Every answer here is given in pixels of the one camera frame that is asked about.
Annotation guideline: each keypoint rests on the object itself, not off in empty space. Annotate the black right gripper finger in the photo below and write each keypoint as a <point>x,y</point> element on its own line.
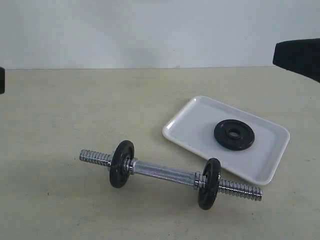
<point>301,56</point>

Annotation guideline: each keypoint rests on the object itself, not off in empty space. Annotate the chrome threaded dumbbell bar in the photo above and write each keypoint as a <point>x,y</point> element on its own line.
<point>193,179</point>

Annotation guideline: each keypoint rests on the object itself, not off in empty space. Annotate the white rectangular plastic tray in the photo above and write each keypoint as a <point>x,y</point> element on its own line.
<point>192,128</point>

